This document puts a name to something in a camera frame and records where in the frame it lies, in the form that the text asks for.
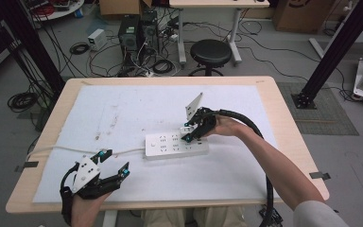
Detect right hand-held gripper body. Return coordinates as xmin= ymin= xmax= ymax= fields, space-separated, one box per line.
xmin=184 ymin=92 xmax=218 ymax=140

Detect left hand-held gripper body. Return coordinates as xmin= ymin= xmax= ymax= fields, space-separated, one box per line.
xmin=71 ymin=154 xmax=123 ymax=201

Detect white power strip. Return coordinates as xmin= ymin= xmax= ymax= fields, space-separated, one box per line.
xmin=144 ymin=129 xmax=210 ymax=161

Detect person's right hand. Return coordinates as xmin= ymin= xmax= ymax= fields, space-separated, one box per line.
xmin=205 ymin=113 xmax=251 ymax=139

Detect person's left hand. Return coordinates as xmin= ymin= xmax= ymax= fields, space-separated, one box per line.
xmin=70 ymin=191 xmax=113 ymax=227

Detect white foam mat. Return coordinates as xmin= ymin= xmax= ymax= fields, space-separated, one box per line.
xmin=32 ymin=83 xmax=296 ymax=203

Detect grey tape piece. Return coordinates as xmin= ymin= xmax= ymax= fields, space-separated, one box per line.
xmin=308 ymin=171 xmax=332 ymax=182
xmin=14 ymin=161 xmax=40 ymax=173

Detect person's beige trousers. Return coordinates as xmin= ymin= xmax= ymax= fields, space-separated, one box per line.
xmin=141 ymin=205 xmax=249 ymax=227

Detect black round stool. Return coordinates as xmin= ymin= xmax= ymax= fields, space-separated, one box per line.
xmin=188 ymin=38 xmax=233 ymax=78

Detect wooden table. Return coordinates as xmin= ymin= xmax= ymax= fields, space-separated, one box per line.
xmin=5 ymin=75 xmax=331 ymax=215

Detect black computer tower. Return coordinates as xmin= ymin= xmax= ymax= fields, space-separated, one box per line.
xmin=117 ymin=14 xmax=142 ymax=54
xmin=139 ymin=10 xmax=161 ymax=55

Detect white power supply box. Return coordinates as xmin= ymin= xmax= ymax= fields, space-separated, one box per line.
xmin=87 ymin=27 xmax=109 ymax=52

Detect grey floor mat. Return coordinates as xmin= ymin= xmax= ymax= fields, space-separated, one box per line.
xmin=276 ymin=81 xmax=360 ymax=137

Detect white desk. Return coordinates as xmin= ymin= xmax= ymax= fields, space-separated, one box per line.
xmin=168 ymin=0 xmax=270 ymax=66

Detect large cardboard box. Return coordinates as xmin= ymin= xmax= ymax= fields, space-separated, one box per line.
xmin=271 ymin=0 xmax=336 ymax=34

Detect person's white sleeve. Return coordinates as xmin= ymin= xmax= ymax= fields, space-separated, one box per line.
xmin=292 ymin=200 xmax=352 ymax=227

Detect round white table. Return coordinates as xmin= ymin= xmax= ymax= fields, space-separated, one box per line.
xmin=21 ymin=0 xmax=86 ymax=23

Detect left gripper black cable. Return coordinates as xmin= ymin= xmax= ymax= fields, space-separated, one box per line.
xmin=59 ymin=162 xmax=80 ymax=227

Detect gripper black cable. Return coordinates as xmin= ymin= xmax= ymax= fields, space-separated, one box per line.
xmin=59 ymin=162 xmax=80 ymax=227
xmin=213 ymin=108 xmax=276 ymax=227

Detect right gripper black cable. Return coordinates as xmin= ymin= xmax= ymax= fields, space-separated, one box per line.
xmin=213 ymin=108 xmax=276 ymax=227

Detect white power strip cable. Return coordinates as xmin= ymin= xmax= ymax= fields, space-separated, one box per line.
xmin=25 ymin=144 xmax=147 ymax=163

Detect coiled black cable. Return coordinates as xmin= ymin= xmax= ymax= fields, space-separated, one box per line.
xmin=151 ymin=59 xmax=175 ymax=76
xmin=68 ymin=42 xmax=91 ymax=56
xmin=7 ymin=91 xmax=40 ymax=114

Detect black aluminium post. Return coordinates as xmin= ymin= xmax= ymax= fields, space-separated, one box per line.
xmin=0 ymin=0 xmax=66 ymax=96
xmin=290 ymin=0 xmax=363 ymax=110

